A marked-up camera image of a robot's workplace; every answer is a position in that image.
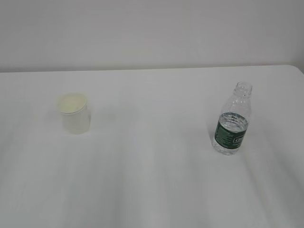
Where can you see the clear water bottle green label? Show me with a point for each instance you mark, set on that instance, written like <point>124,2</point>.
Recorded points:
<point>233,120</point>

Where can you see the white paper cup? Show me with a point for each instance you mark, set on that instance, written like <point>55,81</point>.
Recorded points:
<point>75,114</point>

